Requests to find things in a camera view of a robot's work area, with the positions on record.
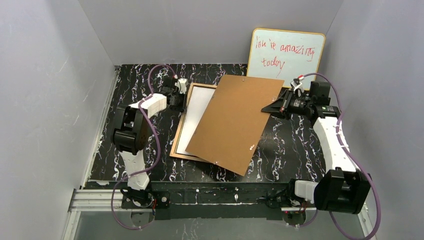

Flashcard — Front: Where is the whiteboard with red writing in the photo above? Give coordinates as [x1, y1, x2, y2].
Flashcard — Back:
[246, 28, 326, 88]

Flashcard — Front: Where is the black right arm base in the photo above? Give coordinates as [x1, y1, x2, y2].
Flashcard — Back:
[262, 179, 317, 213]

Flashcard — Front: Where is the aluminium mounting rail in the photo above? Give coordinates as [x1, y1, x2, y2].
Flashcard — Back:
[63, 182, 373, 240]

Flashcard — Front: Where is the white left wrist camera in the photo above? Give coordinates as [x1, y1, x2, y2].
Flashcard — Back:
[175, 78, 189, 95]

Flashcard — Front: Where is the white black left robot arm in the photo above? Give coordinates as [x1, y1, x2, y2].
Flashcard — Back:
[111, 76, 190, 191]

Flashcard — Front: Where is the landscape photo print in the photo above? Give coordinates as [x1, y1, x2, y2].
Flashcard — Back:
[175, 85, 217, 157]

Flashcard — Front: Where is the black wooden picture frame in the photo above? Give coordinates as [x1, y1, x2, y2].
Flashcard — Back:
[169, 82, 220, 163]

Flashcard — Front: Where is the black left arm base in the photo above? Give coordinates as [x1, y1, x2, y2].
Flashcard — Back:
[120, 187, 171, 210]

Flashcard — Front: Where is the brown frame backing board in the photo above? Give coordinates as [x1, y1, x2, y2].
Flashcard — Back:
[186, 74, 285, 176]

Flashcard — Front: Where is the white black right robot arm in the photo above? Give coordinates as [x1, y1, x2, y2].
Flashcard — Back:
[261, 81, 371, 214]

